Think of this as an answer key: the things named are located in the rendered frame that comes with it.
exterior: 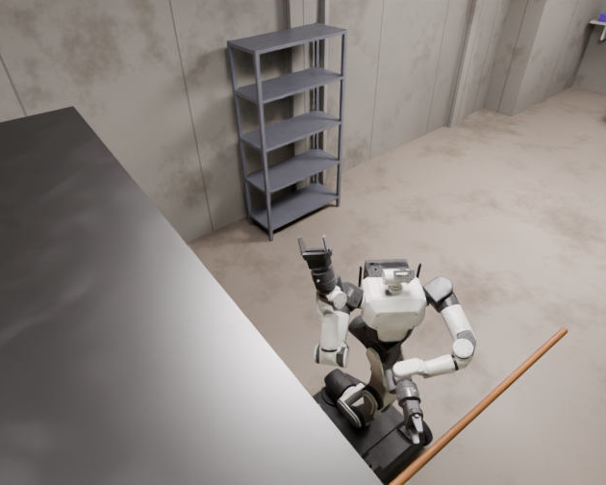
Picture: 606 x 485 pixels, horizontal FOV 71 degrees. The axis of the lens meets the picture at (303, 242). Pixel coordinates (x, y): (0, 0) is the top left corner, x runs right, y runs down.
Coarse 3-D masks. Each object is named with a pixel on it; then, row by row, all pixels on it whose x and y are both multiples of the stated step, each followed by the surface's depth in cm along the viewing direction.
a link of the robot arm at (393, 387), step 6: (390, 372) 176; (390, 378) 174; (396, 378) 171; (402, 378) 170; (408, 378) 170; (390, 384) 172; (396, 384) 173; (402, 384) 168; (408, 384) 167; (414, 384) 168; (390, 390) 171; (396, 390) 169
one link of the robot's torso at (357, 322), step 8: (352, 320) 221; (360, 320) 220; (352, 328) 220; (360, 328) 211; (360, 336) 214; (376, 344) 204; (384, 344) 202; (392, 344) 202; (400, 344) 204; (392, 352) 204; (400, 352) 210; (392, 360) 209
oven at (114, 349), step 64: (0, 128) 152; (64, 128) 151; (0, 192) 118; (64, 192) 117; (128, 192) 116; (0, 256) 96; (64, 256) 96; (128, 256) 95; (192, 256) 95; (0, 320) 81; (64, 320) 81; (128, 320) 81; (192, 320) 80; (0, 384) 70; (64, 384) 70; (128, 384) 70; (192, 384) 70; (256, 384) 69; (0, 448) 62; (64, 448) 62; (128, 448) 62; (192, 448) 61; (256, 448) 61; (320, 448) 61
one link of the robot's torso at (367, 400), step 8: (368, 392) 227; (360, 400) 259; (368, 400) 227; (392, 400) 238; (352, 408) 256; (360, 408) 251; (368, 408) 231; (376, 408) 226; (384, 408) 247; (360, 416) 251; (368, 416) 245; (376, 416) 236
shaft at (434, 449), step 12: (552, 336) 189; (540, 348) 183; (528, 360) 178; (516, 372) 174; (504, 384) 170; (492, 396) 165; (480, 408) 162; (468, 420) 158; (456, 432) 155; (444, 444) 152; (420, 456) 148; (432, 456) 148; (408, 468) 145; (420, 468) 146; (396, 480) 142
